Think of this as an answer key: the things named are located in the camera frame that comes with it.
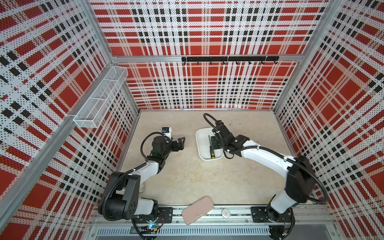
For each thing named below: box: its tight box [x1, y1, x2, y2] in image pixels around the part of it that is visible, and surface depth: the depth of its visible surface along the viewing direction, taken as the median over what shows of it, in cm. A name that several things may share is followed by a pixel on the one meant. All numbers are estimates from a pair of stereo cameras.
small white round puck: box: [221, 208, 231, 218], surface depth 75 cm
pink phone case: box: [181, 196, 214, 225], surface depth 75 cm
